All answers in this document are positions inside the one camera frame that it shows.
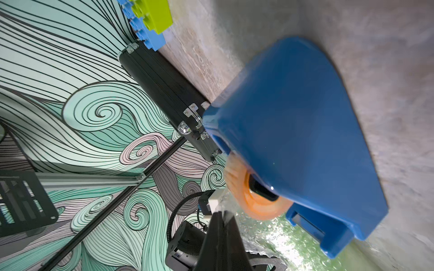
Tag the black wall-mounted tray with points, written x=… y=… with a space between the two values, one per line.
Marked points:
x=25 y=206

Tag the aluminium back rail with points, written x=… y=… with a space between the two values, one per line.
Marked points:
x=64 y=181

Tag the blue toy brick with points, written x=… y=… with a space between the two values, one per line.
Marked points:
x=150 y=38

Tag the black carrying case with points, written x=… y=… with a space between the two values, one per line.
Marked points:
x=178 y=99

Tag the green toy brick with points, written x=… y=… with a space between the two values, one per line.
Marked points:
x=155 y=14

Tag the blue tape dispenser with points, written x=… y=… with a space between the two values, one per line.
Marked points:
x=295 y=146

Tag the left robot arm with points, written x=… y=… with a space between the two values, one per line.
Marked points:
x=185 y=245

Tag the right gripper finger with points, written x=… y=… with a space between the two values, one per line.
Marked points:
x=223 y=248

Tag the clear bubble wrap sheet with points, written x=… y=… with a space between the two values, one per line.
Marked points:
x=250 y=229

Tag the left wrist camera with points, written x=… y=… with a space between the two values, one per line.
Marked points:
x=209 y=201

